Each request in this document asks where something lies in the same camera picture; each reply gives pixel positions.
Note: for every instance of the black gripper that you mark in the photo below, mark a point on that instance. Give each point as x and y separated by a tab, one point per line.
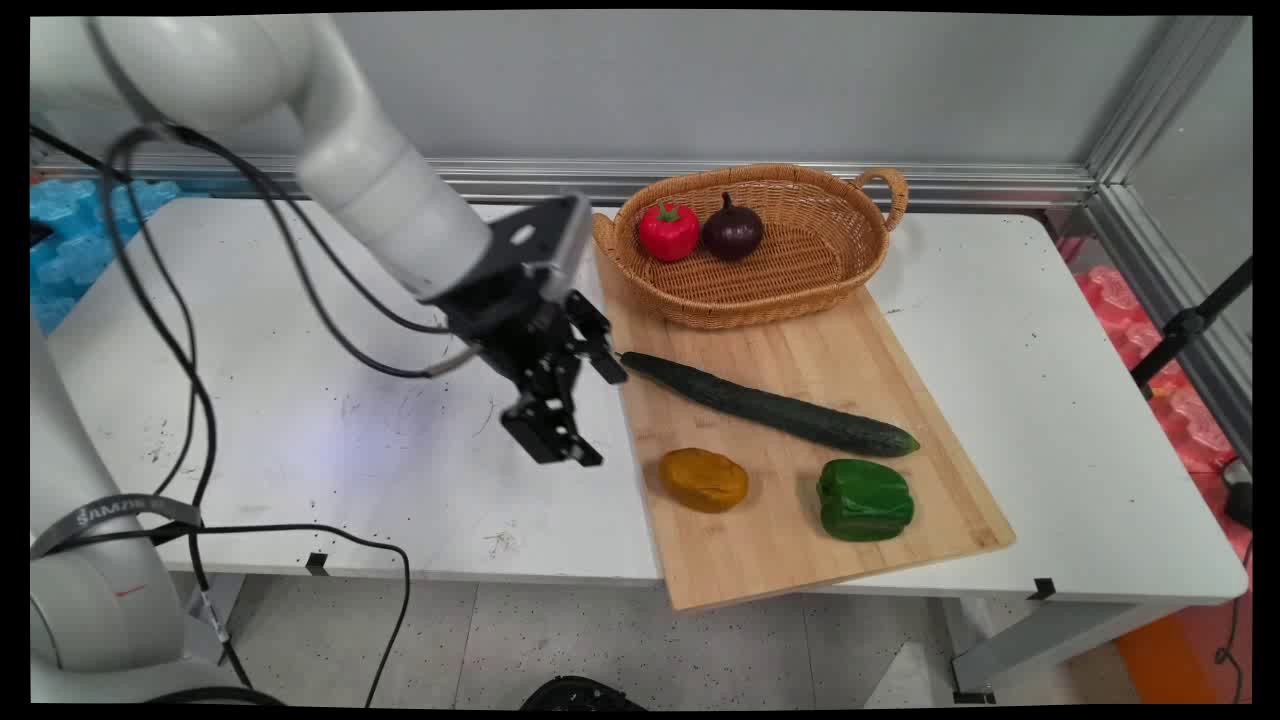
510	320

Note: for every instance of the yellow-brown toy potato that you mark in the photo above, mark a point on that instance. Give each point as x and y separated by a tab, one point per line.
703	480

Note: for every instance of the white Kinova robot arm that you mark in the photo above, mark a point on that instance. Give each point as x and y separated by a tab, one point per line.
380	170

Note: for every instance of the red toy tomato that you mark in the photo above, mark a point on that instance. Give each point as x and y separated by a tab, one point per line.
668	233

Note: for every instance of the dark green toy cucumber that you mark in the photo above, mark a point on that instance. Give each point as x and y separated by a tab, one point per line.
780	408

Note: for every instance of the dark purple toy onion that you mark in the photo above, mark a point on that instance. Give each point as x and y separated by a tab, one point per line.
732	230

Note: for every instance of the bamboo cutting board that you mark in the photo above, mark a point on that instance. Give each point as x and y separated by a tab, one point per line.
760	560

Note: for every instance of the black round object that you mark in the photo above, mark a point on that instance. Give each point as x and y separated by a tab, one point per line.
585	693

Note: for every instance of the black tape marker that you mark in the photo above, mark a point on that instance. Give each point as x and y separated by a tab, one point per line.
317	563
1043	588

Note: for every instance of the green toy bell pepper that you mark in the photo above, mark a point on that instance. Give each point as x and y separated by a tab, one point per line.
865	500

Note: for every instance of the grey table leg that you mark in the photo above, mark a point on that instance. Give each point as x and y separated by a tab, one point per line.
1050	640

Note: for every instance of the black tripod stand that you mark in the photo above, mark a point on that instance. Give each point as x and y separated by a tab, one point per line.
1185	325

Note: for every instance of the red foam floor mat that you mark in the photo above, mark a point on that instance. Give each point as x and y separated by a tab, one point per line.
1190	420

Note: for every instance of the orange floor mat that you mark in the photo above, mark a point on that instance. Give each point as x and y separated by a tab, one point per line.
1165	660

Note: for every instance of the small black device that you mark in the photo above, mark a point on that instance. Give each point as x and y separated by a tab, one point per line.
1240	497

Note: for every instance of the wrist camera with silver bracket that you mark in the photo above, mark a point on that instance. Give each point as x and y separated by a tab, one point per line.
545	240

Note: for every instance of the aluminium frame rail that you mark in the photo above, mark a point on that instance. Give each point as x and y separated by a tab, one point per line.
700	180
1150	270

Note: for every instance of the aluminium frame post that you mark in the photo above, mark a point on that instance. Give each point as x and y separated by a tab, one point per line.
1160	90

